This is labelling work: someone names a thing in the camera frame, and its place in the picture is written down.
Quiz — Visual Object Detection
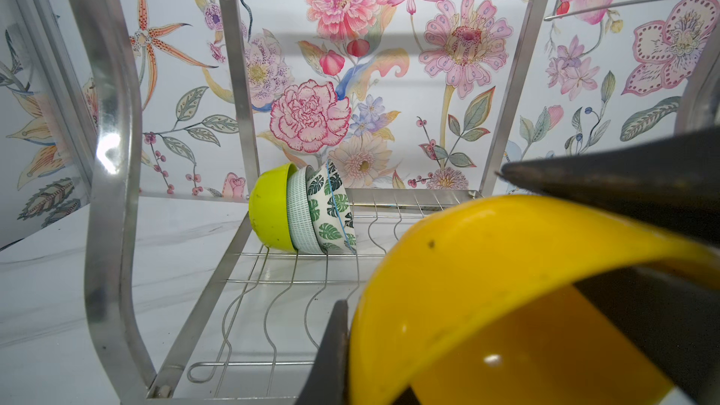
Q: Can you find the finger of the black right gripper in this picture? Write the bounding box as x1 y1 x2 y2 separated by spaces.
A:
574 266 719 404
500 127 719 245

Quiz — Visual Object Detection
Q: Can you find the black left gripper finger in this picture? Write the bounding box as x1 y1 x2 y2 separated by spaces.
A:
294 300 350 405

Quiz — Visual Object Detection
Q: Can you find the pale teal ceramic bowl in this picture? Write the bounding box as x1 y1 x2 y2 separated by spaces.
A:
287 167 323 254

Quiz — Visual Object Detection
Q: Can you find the yellow plastic bowl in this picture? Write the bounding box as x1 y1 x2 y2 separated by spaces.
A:
349 195 719 404

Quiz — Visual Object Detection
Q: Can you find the green leaf pattern bowl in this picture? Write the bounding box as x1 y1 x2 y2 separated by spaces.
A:
306 159 357 254

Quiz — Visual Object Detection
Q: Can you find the lime green plastic bowl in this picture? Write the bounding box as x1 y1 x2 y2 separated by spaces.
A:
249 162 297 252

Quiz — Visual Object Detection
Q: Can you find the stainless steel dish rack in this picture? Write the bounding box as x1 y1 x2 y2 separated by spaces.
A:
52 0 720 405

